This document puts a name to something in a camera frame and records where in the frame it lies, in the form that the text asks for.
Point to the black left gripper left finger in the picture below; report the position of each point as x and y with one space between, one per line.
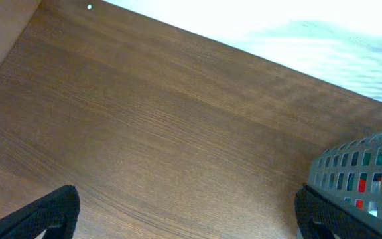
54 216

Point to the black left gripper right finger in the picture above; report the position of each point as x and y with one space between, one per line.
320 216

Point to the multicolour tissue pack bundle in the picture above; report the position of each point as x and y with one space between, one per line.
373 203

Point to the grey plastic lattice basket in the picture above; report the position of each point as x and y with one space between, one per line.
324 170

